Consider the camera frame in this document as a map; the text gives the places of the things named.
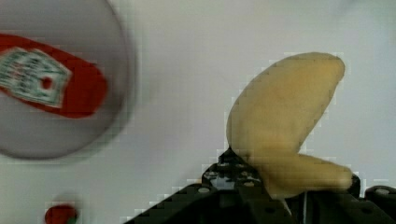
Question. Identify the red plush ketchup bottle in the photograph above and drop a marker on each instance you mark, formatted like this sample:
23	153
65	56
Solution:
50	79

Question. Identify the grey round plate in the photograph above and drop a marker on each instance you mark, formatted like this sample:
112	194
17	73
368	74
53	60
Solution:
90	30

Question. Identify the small red toy fruit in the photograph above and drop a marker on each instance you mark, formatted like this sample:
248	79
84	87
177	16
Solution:
61	214

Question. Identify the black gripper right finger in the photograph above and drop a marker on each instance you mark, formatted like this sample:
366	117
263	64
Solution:
377	206

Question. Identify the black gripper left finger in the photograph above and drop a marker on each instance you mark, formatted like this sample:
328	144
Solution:
230	192

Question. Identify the yellow plush banana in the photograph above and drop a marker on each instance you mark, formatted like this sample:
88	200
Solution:
274	114

